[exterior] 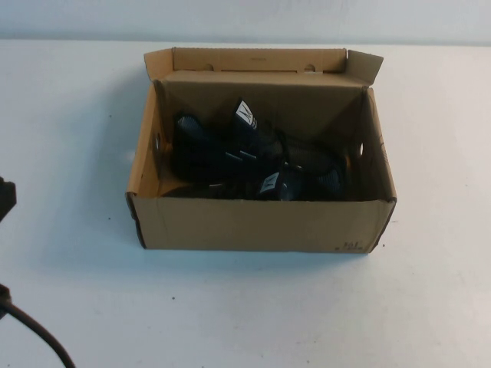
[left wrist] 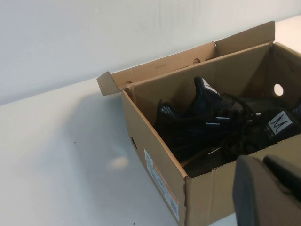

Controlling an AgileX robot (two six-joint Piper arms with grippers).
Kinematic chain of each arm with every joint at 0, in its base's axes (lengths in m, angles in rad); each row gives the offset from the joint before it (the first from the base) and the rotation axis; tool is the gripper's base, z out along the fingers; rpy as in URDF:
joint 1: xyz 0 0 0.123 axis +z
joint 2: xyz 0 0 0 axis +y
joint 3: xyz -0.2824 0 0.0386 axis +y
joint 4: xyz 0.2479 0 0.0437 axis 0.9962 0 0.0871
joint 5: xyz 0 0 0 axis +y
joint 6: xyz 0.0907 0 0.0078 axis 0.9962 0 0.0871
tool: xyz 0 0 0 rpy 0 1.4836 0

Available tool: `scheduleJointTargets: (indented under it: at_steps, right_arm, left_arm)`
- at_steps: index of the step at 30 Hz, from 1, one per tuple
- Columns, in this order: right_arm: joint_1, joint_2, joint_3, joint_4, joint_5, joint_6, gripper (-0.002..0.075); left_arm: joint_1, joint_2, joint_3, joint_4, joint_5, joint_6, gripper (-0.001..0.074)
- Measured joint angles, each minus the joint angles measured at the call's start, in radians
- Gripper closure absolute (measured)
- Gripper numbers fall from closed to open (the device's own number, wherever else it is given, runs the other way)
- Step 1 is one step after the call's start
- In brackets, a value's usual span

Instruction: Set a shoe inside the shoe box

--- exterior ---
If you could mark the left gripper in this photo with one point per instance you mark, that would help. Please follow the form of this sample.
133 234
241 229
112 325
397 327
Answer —
7 203

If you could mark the black mesh sneaker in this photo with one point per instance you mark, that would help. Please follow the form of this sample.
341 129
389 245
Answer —
291 191
192 130

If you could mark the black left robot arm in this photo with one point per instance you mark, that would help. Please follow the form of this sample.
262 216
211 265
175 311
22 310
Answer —
4 299

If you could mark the brown cardboard shoe box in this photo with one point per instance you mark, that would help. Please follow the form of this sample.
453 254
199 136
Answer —
249 226

